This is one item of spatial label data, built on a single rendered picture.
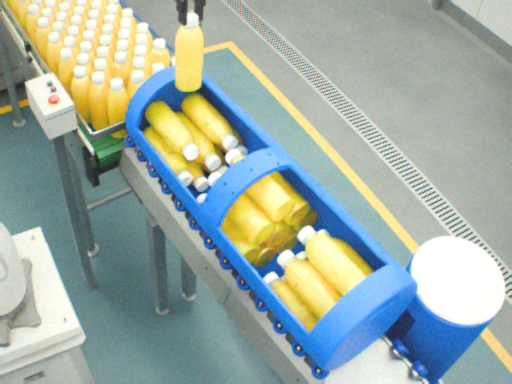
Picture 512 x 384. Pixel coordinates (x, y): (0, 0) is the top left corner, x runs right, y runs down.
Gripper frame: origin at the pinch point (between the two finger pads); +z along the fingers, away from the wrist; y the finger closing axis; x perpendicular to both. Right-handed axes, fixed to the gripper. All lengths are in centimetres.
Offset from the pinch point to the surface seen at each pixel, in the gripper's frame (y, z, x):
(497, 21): 335, 122, 75
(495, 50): 331, 144, 65
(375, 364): 4, 55, -80
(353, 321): -8, 28, -75
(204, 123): 2.3, 34.2, -5.1
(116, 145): -13, 58, 23
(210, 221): -14, 36, -33
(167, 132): -8.0, 34.2, -2.9
